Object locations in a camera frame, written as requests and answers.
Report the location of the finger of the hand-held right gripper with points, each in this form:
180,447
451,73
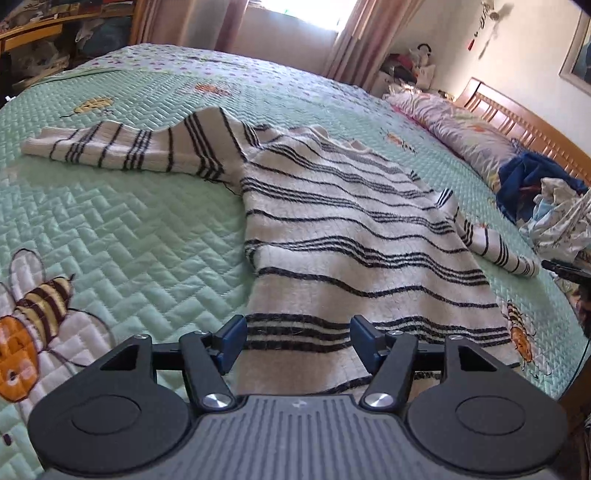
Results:
568,270

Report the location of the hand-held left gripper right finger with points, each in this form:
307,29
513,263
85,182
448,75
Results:
364,344

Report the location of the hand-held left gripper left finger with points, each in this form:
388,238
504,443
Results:
233,344

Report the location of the white black-striped knit sweater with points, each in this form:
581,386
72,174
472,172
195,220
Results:
332,258

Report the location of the pile of light clothes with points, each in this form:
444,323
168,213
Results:
558,217

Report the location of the blue garment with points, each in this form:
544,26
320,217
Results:
521,180

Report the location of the wooden slatted headboard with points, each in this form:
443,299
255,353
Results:
545,134

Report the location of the green quilted bed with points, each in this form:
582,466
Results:
138,221

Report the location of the floral pillow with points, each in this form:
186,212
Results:
461,134

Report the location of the white plush toy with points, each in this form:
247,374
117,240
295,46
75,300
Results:
422,57

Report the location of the blue cloth bundle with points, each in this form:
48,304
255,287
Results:
106,39

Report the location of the bright window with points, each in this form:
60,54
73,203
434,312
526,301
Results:
300,11

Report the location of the wooden desk with drawers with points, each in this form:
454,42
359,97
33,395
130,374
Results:
32,34

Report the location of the framed wall picture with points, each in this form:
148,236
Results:
579,60

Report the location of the wall lamp with tassel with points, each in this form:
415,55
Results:
495,14

